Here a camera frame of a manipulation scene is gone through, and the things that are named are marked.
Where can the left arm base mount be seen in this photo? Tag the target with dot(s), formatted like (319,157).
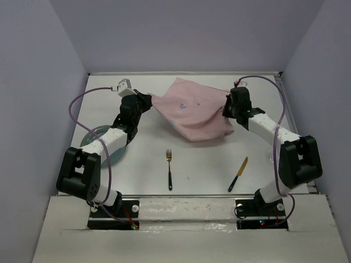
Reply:
(125,219)

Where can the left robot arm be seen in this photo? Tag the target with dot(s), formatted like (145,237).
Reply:
(80,170)

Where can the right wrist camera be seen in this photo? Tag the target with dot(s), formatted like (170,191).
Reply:
(239,83)

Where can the teal plate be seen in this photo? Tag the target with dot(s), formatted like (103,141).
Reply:
(99,131)

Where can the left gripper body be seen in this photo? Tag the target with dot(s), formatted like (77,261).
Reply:
(136,118)

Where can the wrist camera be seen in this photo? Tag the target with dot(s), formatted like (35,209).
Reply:
(239,83)
(124,88)

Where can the clear drinking glass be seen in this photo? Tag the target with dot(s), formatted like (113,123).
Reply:
(271,155)

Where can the gold knife green handle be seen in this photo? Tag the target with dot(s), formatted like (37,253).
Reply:
(239,173)

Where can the pink cloth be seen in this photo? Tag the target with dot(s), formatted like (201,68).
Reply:
(194,110)

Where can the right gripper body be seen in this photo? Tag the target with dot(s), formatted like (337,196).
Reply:
(230,110)

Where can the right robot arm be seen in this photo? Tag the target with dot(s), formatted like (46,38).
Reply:
(296,158)

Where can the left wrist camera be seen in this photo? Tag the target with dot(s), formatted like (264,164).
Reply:
(124,88)

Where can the gold fork green handle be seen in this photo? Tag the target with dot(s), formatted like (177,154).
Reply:
(169,159)

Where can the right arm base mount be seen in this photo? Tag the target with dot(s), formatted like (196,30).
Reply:
(251,217)

